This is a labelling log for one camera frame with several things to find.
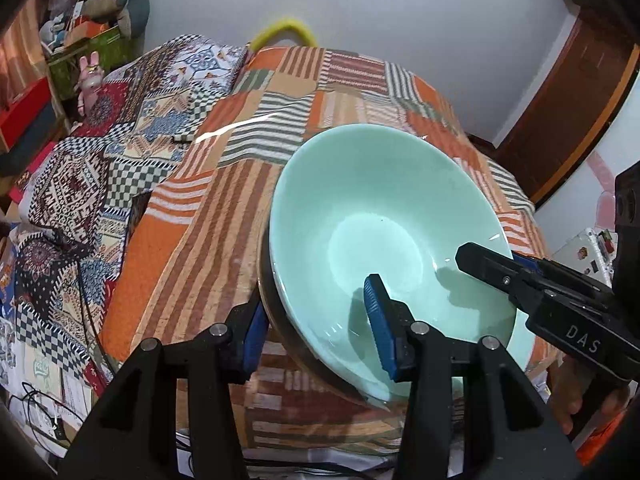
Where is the mint green bowl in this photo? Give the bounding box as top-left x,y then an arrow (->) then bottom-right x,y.
269,124 -> 533,403

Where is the brown wooden door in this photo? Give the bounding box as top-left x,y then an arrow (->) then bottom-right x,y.
495,15 -> 640,207

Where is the brown curtain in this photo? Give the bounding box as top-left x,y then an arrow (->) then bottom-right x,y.
0,0 -> 66,106

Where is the green cardboard box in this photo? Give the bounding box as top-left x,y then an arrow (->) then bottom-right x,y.
47,25 -> 124,102

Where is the pink bowl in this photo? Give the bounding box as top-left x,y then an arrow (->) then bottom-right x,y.
256,240 -> 391,411

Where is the red box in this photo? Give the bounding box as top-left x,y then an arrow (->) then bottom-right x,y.
0,77 -> 54,153

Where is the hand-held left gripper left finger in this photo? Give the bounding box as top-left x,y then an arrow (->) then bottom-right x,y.
59,287 -> 271,480

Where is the white wardrobe with pink hearts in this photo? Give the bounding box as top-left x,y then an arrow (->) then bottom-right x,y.
530,45 -> 640,281

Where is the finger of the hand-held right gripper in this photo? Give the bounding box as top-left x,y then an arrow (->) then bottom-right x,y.
455,242 -> 547,314
512,255 -> 612,307

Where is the person's orange clothing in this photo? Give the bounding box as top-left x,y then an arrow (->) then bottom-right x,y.
577,407 -> 632,463

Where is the patterned checkered quilt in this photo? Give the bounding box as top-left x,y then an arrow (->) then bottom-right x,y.
0,34 -> 251,396

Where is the black floor cable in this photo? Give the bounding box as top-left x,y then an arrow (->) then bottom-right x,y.
10,380 -> 107,454

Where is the small white fridge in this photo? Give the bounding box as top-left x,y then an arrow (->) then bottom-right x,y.
555,227 -> 619,286

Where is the person's right hand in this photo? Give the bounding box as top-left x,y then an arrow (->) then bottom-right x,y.
547,360 -> 632,436

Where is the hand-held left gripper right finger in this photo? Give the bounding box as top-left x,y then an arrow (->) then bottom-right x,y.
362,274 -> 583,480

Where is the yellow curved chair back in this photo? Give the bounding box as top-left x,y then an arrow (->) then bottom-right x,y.
249,17 -> 319,54

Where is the pink bunny figure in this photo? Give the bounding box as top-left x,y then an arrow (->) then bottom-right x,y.
75,52 -> 107,114

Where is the dark blue box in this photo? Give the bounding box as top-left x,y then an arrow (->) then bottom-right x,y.
0,105 -> 67,177

